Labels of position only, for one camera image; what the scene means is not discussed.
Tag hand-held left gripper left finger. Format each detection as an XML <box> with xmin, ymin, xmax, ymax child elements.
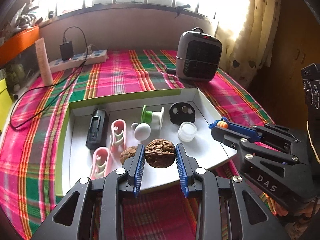
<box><xmin>30</xmin><ymin>144</ymin><xmax>146</xmax><ymax>240</ymax></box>

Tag white power strip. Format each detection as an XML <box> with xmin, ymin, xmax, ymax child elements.
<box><xmin>48</xmin><ymin>49</ymin><xmax>109</xmax><ymax>74</ymax></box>

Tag glass tank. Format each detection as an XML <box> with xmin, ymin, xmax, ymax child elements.
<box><xmin>0</xmin><ymin>46</ymin><xmax>42</xmax><ymax>90</ymax></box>

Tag brown walnut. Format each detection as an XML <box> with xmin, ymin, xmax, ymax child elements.
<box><xmin>144</xmin><ymin>139</ymin><xmax>177</xmax><ymax>168</ymax></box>
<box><xmin>119</xmin><ymin>146</ymin><xmax>138</xmax><ymax>164</ymax></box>

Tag cream tube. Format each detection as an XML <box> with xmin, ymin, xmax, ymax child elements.
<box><xmin>35</xmin><ymin>37</ymin><xmax>53</xmax><ymax>85</ymax></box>

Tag green white spool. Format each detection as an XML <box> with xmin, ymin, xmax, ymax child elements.
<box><xmin>141</xmin><ymin>105</ymin><xmax>165</xmax><ymax>130</ymax></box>

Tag large pink clip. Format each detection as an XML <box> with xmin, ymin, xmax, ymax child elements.
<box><xmin>109</xmin><ymin>119</ymin><xmax>127</xmax><ymax>159</ymax></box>

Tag shallow white green box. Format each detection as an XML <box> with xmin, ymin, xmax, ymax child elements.
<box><xmin>54</xmin><ymin>87</ymin><xmax>237</xmax><ymax>197</ymax></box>

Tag person's black printed clothing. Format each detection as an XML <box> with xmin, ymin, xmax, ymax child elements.
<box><xmin>301</xmin><ymin>64</ymin><xmax>320</xmax><ymax>162</ymax></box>

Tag small orange blue charm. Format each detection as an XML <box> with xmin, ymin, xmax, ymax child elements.
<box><xmin>209</xmin><ymin>118</ymin><xmax>228</xmax><ymax>129</ymax></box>

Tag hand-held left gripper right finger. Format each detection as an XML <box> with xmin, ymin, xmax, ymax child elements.
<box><xmin>175</xmin><ymin>143</ymin><xmax>290</xmax><ymax>240</ymax></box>

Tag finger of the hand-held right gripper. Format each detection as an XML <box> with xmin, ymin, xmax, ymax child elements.
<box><xmin>211</xmin><ymin>126</ymin><xmax>299</xmax><ymax>164</ymax></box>
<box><xmin>225</xmin><ymin>122</ymin><xmax>300</xmax><ymax>145</ymax></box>

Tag black disc with metal studs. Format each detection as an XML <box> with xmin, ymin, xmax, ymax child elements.
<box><xmin>169</xmin><ymin>102</ymin><xmax>196</xmax><ymax>124</ymax></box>

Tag pale clutter pile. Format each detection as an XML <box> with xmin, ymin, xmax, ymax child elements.
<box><xmin>10</xmin><ymin>2</ymin><xmax>40</xmax><ymax>30</ymax></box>

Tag grey space heater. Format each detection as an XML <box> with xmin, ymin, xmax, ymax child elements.
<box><xmin>176</xmin><ymin>27</ymin><xmax>223</xmax><ymax>82</ymax></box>

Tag small pink clip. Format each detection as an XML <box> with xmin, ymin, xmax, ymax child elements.
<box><xmin>89</xmin><ymin>147</ymin><xmax>112</xmax><ymax>179</ymax></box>

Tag black charger with cable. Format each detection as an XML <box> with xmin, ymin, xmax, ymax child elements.
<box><xmin>9</xmin><ymin>26</ymin><xmax>89</xmax><ymax>130</ymax></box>

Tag yellow box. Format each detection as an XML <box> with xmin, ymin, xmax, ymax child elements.
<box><xmin>0</xmin><ymin>79</ymin><xmax>13</xmax><ymax>110</ymax></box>

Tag black rectangular device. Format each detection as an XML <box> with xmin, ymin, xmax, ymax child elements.
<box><xmin>86</xmin><ymin>107</ymin><xmax>110</xmax><ymax>150</ymax></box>

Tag pale egg-shaped knob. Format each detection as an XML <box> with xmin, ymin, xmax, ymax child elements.
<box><xmin>131</xmin><ymin>122</ymin><xmax>151</xmax><ymax>140</ymax></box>

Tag cream heart-print curtain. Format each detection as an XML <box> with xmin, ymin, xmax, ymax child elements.
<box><xmin>215</xmin><ymin>0</ymin><xmax>282</xmax><ymax>88</ymax></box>

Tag window latch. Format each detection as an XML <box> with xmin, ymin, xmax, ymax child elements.
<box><xmin>175</xmin><ymin>4</ymin><xmax>192</xmax><ymax>17</ymax></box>

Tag small clear jar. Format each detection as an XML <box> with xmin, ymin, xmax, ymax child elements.
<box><xmin>178</xmin><ymin>122</ymin><xmax>197</xmax><ymax>142</ymax></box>

